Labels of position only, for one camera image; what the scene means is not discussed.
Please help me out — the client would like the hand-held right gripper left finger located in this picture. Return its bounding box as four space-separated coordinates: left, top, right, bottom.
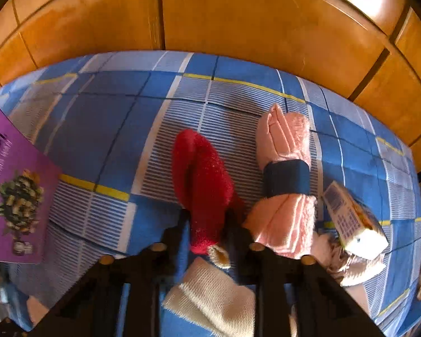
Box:
31 210 191 337

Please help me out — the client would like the red plush sock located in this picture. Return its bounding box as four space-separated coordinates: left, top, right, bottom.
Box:
171 129 247 271

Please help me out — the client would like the blue plaid bed sheet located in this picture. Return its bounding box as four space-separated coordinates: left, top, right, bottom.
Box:
0 51 421 337

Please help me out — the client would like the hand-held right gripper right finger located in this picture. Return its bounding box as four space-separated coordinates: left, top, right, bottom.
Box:
227 213 385 337

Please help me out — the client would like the wooden wardrobe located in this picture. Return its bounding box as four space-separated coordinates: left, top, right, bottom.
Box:
0 0 421 183

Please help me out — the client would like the pale pink fluffy cloth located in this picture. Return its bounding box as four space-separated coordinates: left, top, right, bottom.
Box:
310 232 386 287

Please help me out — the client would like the pink rolled towel navy band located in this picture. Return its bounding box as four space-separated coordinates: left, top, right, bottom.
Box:
242 103 318 261

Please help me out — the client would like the beige knitted cloth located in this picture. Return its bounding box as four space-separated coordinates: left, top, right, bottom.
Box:
161 257 299 337

